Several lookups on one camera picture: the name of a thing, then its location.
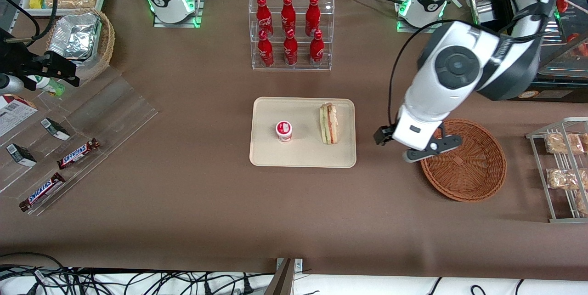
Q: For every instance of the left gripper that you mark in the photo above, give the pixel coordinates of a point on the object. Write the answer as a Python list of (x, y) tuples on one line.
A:
[(381, 135)]

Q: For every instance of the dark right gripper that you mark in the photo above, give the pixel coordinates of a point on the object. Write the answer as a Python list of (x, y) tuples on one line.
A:
[(17, 61)]

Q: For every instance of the triangular sandwich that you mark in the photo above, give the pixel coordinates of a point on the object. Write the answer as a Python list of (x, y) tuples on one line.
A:
[(329, 125)]

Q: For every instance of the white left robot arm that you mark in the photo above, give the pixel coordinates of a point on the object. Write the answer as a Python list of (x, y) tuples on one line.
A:
[(459, 65)]

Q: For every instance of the tan wicker basket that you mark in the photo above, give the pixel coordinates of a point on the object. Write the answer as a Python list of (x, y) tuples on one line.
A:
[(107, 42)]

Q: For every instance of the beige plastic tray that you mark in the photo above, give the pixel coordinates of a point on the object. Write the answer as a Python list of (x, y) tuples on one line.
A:
[(303, 152)]

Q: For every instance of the round brown wicker basket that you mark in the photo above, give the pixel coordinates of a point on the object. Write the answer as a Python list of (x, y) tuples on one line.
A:
[(473, 171)]

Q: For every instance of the green white drink bottle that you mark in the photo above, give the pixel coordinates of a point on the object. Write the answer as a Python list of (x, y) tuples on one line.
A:
[(50, 86)]

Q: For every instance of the silver foil pack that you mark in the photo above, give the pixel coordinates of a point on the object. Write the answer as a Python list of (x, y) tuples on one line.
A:
[(76, 37)]

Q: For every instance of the small black white box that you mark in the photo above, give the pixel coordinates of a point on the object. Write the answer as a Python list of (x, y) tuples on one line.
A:
[(55, 128), (20, 155)]

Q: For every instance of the red white carton box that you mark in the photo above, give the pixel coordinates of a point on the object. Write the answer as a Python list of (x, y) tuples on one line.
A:
[(14, 113)]

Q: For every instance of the clear acrylic stepped stand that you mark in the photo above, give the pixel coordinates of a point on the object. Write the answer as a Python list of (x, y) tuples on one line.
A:
[(119, 111)]

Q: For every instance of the Snickers chocolate bar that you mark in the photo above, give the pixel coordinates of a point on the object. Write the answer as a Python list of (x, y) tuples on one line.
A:
[(42, 192), (78, 153)]

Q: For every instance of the red white yogurt cup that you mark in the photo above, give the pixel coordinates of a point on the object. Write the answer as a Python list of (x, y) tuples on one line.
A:
[(284, 130)]

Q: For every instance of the red cola bottle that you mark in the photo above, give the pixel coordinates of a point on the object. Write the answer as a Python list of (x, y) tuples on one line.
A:
[(288, 12), (290, 50), (263, 14), (313, 14), (265, 51), (316, 51)]

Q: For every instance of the clear acrylic bottle rack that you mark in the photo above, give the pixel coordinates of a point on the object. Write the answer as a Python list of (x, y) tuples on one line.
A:
[(298, 63)]

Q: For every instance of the clear bag of pastry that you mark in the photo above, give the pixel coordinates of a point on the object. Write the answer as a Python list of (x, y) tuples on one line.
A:
[(562, 143), (565, 178), (582, 203), (585, 141)]

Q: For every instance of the black hot food case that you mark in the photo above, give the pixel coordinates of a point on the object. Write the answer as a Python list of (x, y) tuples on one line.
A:
[(565, 90)]

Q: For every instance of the brown table cover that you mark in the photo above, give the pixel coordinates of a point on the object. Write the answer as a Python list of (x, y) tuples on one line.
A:
[(183, 221)]

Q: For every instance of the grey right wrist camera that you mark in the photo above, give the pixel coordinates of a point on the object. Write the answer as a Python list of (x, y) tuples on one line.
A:
[(9, 84)]

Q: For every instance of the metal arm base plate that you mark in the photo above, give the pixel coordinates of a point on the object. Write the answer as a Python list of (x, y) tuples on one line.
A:
[(420, 30), (198, 8)]

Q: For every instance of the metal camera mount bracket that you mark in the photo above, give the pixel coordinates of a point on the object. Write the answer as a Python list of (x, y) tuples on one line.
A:
[(282, 281)]

